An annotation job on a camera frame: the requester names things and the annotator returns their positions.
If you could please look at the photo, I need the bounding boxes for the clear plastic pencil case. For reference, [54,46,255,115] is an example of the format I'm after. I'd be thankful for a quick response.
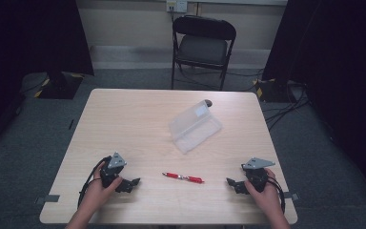
[168,99,223,156]

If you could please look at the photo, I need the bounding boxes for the person's right hand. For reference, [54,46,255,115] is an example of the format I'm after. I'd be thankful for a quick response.
[243,167,283,218]

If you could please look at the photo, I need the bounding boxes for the black curtain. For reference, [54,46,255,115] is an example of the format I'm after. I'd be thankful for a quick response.
[261,0,366,206]
[0,0,95,160]

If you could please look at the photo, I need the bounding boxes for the black stand base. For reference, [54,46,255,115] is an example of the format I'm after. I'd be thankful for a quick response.
[33,70,85,100]
[254,77,301,103]

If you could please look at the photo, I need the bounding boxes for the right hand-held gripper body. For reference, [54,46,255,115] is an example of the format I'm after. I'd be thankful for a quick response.
[240,156,276,194]

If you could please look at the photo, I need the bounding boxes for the white wall outlet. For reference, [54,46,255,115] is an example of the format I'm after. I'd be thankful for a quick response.
[166,0,189,13]

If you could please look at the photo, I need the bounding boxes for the red pen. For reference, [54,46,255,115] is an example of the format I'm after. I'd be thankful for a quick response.
[161,172,206,185]

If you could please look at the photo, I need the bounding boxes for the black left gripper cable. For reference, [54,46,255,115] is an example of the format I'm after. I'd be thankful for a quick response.
[76,155,112,209]

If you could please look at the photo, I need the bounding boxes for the person's left hand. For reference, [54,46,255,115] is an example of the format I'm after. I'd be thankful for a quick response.
[83,161,124,212]

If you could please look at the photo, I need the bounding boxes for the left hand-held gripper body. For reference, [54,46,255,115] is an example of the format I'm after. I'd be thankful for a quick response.
[99,152,129,189]

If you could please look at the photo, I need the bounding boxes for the black outlet cable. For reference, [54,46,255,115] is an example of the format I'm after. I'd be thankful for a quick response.
[169,5,177,27]

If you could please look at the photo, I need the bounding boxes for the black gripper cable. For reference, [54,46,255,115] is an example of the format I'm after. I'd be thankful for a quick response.
[76,155,112,209]
[266,176,287,215]

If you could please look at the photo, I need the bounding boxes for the black folding chair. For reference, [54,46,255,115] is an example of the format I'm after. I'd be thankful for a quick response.
[171,14,238,92]

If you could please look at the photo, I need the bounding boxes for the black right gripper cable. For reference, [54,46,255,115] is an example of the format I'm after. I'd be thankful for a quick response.
[266,176,287,215]

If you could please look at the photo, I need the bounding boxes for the grey tape strip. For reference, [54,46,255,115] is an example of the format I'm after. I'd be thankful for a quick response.
[282,191,300,201]
[33,194,61,205]

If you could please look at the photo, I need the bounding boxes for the black floor cables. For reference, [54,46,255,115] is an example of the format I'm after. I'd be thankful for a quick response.
[261,80,314,132]

